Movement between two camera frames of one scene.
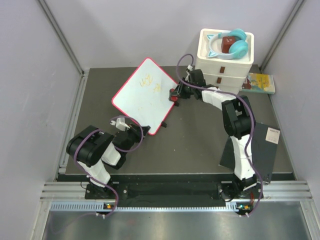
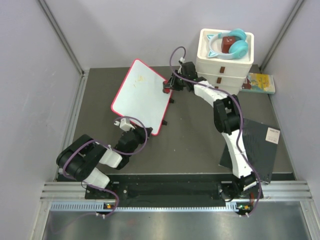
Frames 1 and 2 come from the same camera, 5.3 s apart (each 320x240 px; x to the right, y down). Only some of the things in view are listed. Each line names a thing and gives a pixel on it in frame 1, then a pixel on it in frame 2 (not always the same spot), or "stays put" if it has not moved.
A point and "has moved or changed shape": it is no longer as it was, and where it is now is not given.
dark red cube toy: x=227 y=42 stays put
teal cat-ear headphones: x=238 y=48 stays put
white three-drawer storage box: x=227 y=74 stays put
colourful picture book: x=257 y=82 stays put
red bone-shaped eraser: x=173 y=95 → x=166 y=90
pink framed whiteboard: x=144 y=97 has moved or changed shape
